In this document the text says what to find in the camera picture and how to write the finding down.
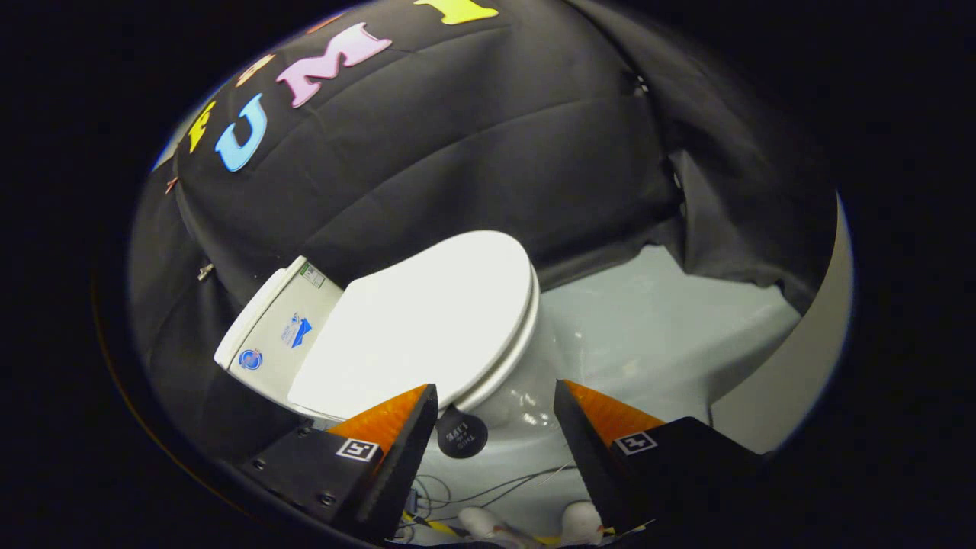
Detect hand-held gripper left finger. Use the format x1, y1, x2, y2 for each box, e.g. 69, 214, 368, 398
240, 384, 440, 544

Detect white toilet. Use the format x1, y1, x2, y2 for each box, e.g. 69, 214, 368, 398
214, 255, 603, 535

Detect thin grey cables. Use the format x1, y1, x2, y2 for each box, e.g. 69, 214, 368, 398
410, 461, 582, 528

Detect white toilet lid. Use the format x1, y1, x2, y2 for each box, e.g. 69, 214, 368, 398
287, 230, 535, 420

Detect black backdrop cloth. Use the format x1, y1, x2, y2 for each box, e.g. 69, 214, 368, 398
130, 0, 840, 458

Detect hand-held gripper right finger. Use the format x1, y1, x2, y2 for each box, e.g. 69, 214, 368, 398
554, 379, 765, 536

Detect black round pull tab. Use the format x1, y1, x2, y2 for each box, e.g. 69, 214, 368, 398
436, 406, 489, 459

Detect grey board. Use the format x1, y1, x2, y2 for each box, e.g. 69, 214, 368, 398
709, 197, 854, 455

